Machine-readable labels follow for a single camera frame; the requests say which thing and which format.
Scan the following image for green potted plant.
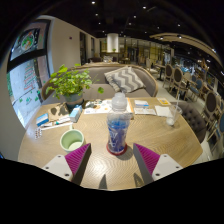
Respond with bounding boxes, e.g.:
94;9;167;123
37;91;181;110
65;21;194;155
45;63;105;109

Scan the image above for printed white paper sheets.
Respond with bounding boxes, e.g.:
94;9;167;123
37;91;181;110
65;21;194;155
83;98;113;115

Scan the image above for clear bottle with blue label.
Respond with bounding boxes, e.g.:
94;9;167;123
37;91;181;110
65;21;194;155
105;92;132;156

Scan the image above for group of ceiling lights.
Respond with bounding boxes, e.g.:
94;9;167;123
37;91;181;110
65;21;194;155
89;0;224;64

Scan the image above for flat round red coaster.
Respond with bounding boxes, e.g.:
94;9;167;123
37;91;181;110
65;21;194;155
105;141;129;157

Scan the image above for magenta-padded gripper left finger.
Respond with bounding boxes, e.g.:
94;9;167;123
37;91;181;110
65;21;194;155
41;142;92;186

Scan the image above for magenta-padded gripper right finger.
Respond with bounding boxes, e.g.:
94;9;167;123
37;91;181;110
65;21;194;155
132;143;184;186

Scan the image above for grey curved sofa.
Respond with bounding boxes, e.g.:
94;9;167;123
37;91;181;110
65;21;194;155
40;63;160;106

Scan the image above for white blue leaflets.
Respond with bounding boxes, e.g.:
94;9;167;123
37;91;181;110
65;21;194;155
133;99;158;117

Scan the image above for grey tufted chair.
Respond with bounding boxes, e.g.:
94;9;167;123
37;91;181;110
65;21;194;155
169;100;208;144

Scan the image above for pill blister pack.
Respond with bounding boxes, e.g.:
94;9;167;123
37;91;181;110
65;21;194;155
34;127;44;140

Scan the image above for clear plastic cup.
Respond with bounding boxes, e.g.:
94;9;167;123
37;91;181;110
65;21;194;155
165;93;184;127

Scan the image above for window with festive stickers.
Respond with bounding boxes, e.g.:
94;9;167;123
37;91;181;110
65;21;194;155
6;19;51;129

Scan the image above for white paper napkin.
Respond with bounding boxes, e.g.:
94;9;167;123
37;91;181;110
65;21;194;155
154;105;171;118

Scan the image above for small blue white box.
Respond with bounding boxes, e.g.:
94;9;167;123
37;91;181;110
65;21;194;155
35;112;50;128

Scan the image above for white cylindrical pendant lamp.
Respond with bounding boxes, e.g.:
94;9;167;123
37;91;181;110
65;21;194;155
106;32;120;54

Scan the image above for small light blue carton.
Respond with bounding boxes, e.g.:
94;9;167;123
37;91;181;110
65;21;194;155
68;104;83;123

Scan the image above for white rectangular box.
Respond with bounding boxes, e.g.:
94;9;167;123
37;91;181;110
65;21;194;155
126;97;135;119

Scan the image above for group of dining chairs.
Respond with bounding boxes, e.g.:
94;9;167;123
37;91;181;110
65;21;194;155
163;61;224;148

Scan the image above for pale green mug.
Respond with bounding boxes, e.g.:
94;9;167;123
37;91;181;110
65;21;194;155
59;123;86;153

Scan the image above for grey white chevron cushion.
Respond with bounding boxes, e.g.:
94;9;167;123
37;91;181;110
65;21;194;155
103;65;147;94

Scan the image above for yellow booklet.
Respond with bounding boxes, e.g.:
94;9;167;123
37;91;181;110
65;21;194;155
156;97;172;107

